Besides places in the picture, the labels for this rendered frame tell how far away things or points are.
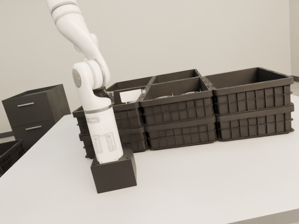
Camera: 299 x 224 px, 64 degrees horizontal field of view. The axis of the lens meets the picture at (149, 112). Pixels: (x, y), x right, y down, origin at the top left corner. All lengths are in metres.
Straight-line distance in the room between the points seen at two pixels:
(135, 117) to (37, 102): 1.76
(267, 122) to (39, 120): 2.19
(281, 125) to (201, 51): 3.68
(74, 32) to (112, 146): 0.38
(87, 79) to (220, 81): 0.82
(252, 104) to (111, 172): 0.60
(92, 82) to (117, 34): 3.76
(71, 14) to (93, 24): 3.71
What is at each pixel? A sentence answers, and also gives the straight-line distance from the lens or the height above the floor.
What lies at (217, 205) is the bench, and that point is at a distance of 0.71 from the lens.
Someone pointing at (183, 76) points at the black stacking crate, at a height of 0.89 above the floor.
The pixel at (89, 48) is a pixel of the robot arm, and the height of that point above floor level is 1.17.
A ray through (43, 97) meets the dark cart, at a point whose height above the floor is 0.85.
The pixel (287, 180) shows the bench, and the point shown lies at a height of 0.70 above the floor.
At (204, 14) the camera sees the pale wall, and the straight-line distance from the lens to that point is 4.70.
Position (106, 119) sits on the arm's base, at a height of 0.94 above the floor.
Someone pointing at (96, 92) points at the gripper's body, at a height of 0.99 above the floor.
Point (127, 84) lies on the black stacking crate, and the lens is 1.78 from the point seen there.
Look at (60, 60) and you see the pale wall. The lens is 4.65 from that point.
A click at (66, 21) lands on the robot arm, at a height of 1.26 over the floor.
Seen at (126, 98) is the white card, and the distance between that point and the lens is 1.38.
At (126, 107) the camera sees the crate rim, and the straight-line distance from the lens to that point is 0.99.
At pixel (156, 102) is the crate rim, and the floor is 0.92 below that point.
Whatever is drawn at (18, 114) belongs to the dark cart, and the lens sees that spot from 2.76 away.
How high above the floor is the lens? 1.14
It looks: 15 degrees down
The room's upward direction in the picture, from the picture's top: 11 degrees counter-clockwise
